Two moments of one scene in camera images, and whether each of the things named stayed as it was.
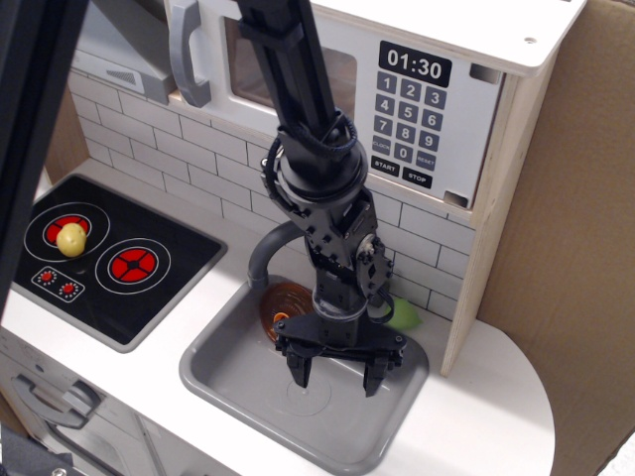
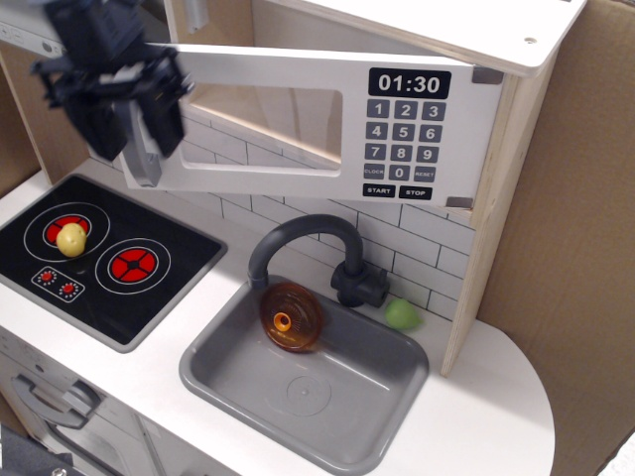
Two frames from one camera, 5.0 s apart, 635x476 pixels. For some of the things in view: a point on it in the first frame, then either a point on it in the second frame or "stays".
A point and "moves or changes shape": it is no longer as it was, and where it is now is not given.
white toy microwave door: (427, 120) moves or changes shape
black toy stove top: (138, 263) stays
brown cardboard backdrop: (563, 288) stays
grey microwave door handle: (186, 18) → (145, 163)
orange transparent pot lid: (283, 300) stays
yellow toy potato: (71, 239) stays
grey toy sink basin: (233, 371) stays
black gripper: (342, 325) → (109, 62)
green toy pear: (404, 316) stays
